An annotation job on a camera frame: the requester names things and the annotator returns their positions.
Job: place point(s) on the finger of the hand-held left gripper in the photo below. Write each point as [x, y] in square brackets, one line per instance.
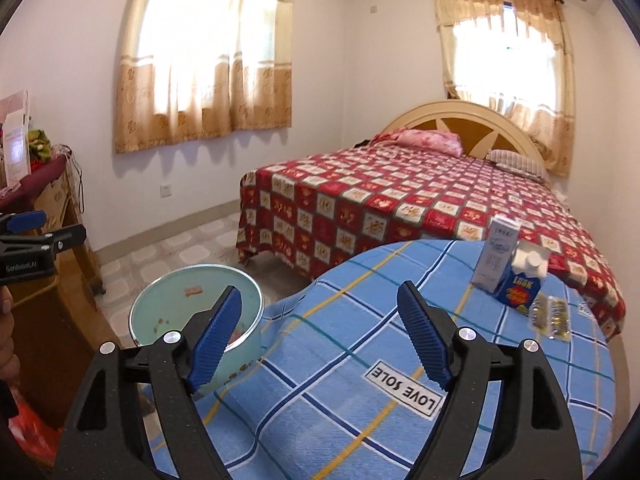
[27, 221]
[50, 242]

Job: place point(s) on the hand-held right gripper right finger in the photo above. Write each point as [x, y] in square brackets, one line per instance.
[425, 340]

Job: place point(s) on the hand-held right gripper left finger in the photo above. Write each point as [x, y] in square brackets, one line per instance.
[217, 340]

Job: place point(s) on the teal plastic bin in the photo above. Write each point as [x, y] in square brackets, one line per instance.
[170, 300]

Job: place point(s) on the person's left hand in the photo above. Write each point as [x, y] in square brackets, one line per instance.
[6, 355]

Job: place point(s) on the wooden cabinet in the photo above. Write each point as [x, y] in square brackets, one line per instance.
[55, 220]

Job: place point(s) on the dark red cloth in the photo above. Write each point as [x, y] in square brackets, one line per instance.
[35, 176]

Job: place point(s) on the green plush toy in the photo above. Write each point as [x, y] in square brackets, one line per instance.
[40, 145]

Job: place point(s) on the white paper sign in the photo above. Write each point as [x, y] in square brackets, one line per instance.
[15, 145]

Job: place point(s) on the blue plaid tablecloth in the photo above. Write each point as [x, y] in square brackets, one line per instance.
[325, 360]

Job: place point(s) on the white tall carton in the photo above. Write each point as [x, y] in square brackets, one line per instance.
[492, 255]

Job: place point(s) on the blue carton with white cap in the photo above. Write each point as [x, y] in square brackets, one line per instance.
[522, 285]

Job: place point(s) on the clear plastic packet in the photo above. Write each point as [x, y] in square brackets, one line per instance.
[540, 312]
[559, 317]

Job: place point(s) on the bed with red patterned quilt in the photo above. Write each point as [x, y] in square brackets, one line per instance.
[375, 200]

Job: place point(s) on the red plastic bag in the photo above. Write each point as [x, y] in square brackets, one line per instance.
[30, 425]

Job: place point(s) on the pink pillow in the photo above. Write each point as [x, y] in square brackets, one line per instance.
[430, 141]

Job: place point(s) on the striped pillow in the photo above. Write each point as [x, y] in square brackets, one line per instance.
[517, 163]

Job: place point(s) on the cream wooden headboard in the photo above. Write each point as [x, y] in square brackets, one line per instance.
[500, 127]

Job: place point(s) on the beige patterned wide curtain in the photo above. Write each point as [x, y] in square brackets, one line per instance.
[200, 60]

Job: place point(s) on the beige patterned narrow curtain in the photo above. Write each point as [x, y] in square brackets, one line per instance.
[505, 70]

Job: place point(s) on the white wall socket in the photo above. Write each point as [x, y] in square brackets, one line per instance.
[165, 190]

